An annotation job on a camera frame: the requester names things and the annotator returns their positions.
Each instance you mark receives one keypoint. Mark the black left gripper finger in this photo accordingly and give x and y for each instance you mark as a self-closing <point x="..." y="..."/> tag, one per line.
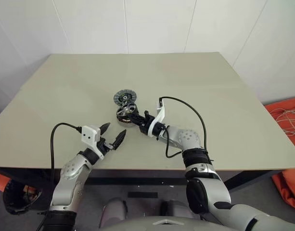
<point x="119" y="140"/>
<point x="105" y="128"/>

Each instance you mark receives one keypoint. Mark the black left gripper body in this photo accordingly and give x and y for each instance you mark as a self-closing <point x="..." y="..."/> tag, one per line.
<point x="104" y="146"/>

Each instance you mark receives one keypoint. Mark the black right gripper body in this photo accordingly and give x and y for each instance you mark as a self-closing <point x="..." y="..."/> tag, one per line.
<point x="146" y="124"/>

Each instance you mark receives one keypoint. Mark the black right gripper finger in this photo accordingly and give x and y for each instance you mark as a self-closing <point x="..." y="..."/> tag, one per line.
<point x="135" y="121"/>
<point x="140" y="117"/>

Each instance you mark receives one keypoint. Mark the black cylindrical motor part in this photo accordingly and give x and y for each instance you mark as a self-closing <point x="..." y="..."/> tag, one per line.
<point x="125" y="109"/>

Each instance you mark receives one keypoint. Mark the grey motor end cap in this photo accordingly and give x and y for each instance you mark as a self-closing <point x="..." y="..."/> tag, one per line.
<point x="118" y="97"/>

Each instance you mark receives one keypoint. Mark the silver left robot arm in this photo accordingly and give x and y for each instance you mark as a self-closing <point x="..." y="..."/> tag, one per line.
<point x="67" y="183"/>

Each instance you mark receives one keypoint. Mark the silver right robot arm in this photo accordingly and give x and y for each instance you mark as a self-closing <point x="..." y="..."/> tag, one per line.
<point x="185" y="137"/>

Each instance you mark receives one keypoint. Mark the black floor tape strip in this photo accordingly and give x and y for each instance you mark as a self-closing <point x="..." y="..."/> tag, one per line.
<point x="142" y="195"/>

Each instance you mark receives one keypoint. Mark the grey rounded robot leg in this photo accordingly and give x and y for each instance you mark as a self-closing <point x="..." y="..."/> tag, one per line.
<point x="113" y="209"/>

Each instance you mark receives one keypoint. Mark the grey robot torso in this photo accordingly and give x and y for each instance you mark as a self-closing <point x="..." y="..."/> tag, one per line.
<point x="137" y="225"/>

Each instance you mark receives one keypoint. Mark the black trash bin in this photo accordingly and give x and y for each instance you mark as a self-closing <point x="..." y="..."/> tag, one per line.
<point x="10" y="204"/>

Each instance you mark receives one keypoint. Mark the large orange beanbag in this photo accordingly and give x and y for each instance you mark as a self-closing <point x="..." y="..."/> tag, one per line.
<point x="272" y="108"/>

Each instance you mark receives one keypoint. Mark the orange cushion with folds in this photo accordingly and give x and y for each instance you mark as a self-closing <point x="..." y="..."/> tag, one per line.
<point x="289" y="190"/>

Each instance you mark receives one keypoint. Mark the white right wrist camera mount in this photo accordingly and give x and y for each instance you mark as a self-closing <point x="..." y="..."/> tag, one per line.
<point x="160" y="115"/>

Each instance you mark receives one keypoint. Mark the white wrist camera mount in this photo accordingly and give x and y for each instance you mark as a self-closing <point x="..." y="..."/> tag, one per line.
<point x="88" y="134"/>
<point x="160" y="115"/>

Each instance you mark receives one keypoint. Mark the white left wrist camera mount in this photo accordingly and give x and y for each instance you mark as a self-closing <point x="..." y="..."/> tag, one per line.
<point x="88" y="134"/>

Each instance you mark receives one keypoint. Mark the black table frame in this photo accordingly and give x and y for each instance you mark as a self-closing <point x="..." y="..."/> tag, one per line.
<point x="137" y="180"/>

